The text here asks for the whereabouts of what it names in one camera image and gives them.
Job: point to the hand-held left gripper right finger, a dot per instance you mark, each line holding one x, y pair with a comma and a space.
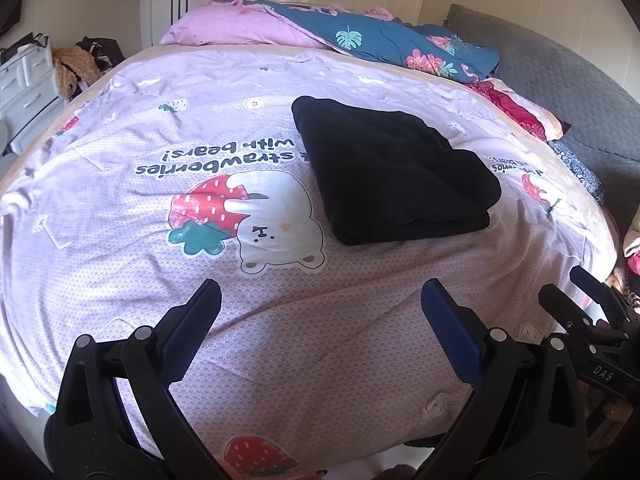
450, 335

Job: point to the dark blue patterned pillow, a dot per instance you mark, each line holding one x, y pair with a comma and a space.
577, 170

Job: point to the grey padded headboard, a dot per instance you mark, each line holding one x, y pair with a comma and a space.
555, 70

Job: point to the red floral pillow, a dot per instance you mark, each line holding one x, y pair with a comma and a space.
520, 110

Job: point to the brown cloth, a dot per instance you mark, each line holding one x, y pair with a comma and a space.
75, 70

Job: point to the pink pillow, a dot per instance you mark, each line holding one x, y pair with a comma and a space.
235, 25

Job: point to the blue floral quilt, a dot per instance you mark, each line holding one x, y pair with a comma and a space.
385, 37

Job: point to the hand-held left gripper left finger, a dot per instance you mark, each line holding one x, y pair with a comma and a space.
192, 330

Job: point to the black long-sleeve shirt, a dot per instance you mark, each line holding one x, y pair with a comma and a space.
395, 170

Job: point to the colourful cloth pile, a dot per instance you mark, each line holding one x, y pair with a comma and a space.
631, 255

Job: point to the white drawer cabinet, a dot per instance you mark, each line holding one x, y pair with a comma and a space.
27, 90

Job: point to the black bag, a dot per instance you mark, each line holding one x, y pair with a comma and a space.
102, 50

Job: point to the strawberry print bed sheet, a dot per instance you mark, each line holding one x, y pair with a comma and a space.
150, 270

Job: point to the white door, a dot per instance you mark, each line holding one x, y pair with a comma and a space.
160, 5

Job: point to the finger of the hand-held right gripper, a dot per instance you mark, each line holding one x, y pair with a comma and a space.
605, 292
565, 307

